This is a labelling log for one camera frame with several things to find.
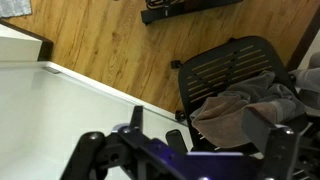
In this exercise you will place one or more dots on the grey bath mat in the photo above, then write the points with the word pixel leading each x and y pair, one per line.
pixel 15 8

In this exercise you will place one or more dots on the grey towel on chair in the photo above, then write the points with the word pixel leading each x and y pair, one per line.
pixel 273 100

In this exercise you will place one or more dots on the black slatted chair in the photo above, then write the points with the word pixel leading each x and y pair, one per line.
pixel 211 72

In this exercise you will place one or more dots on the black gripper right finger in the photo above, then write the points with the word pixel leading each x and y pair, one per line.
pixel 257 128

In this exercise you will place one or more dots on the brown fluffy towel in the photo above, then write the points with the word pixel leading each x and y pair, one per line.
pixel 219 119

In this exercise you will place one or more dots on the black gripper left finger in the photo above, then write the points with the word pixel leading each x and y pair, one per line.
pixel 137 118

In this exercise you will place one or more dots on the black rack base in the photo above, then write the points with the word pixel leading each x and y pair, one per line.
pixel 162 9

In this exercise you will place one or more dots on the grey towel at edge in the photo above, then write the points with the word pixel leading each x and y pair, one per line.
pixel 308 82

